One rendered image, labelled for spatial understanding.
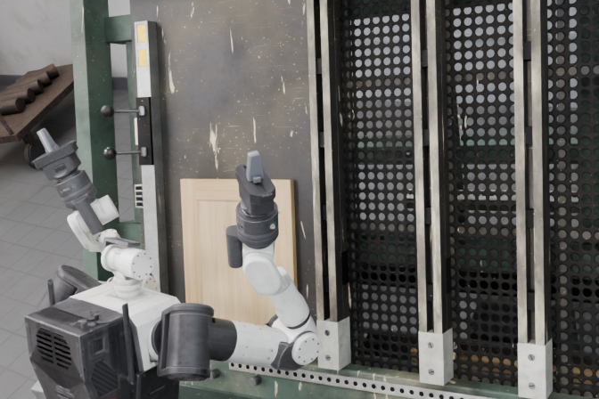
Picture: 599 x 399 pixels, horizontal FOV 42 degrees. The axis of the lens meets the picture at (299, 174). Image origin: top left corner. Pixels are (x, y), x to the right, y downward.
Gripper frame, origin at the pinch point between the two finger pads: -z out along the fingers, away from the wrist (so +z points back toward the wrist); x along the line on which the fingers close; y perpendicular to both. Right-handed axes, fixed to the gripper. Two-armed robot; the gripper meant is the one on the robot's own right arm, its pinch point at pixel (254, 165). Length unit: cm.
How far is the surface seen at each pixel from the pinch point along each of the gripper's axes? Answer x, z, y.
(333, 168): 23.6, 24.2, 28.4
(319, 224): 19.1, 37.1, 22.6
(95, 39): 106, 17, -15
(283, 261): 26, 53, 15
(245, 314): 28, 70, 4
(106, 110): 75, 24, -19
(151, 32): 88, 9, -1
